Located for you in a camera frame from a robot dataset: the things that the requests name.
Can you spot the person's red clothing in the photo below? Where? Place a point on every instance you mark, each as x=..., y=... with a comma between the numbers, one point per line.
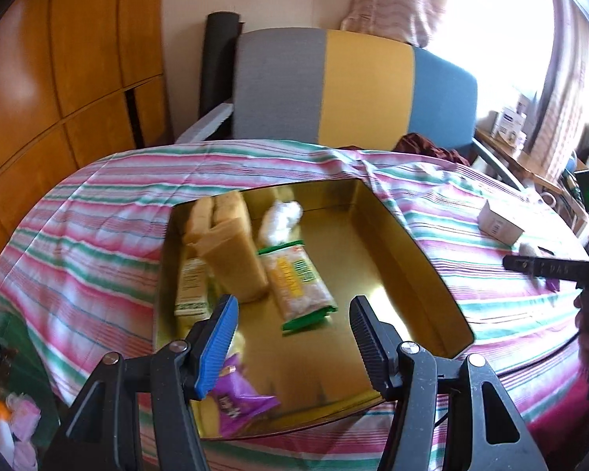
x=559, y=402

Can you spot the dark red gold-lined tin box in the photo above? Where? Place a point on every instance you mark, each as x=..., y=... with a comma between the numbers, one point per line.
x=373, y=265

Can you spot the white boxes on desk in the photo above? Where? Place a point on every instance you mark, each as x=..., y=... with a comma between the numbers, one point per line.
x=510, y=125

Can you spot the wooden side desk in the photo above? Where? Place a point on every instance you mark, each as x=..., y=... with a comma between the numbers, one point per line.
x=520, y=157

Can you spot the pink patterned curtain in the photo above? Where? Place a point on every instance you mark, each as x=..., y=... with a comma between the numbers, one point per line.
x=397, y=0

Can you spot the green snack packet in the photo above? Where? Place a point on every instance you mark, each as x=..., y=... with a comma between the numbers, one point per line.
x=294, y=284

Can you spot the purple wrapper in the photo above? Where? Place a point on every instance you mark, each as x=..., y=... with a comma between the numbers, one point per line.
x=240, y=397
x=552, y=284

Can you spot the grey yellow blue sofa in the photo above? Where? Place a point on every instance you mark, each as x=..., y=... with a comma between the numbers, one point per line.
x=368, y=88

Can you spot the dark red cloth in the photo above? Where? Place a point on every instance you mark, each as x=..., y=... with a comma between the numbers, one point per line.
x=424, y=146

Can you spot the black rolled mat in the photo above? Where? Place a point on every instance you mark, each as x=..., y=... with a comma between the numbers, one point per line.
x=218, y=59

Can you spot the striped tablecloth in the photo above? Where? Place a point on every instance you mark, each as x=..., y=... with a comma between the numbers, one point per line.
x=103, y=235

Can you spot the large yellow sponge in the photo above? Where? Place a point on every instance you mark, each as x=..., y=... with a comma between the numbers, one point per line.
x=235, y=265

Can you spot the wooden wardrobe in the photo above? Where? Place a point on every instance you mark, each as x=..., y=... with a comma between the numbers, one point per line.
x=68, y=83

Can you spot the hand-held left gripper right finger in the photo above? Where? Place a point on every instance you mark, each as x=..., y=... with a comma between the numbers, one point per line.
x=368, y=343

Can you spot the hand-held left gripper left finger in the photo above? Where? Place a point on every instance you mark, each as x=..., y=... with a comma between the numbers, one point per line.
x=218, y=343

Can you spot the clear plastic bag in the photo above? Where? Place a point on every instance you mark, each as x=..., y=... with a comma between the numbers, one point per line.
x=280, y=221

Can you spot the white and grey cardboard box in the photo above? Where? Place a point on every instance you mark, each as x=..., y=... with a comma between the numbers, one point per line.
x=500, y=221

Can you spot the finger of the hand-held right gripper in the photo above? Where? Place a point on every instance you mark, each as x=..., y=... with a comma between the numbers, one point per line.
x=545, y=269

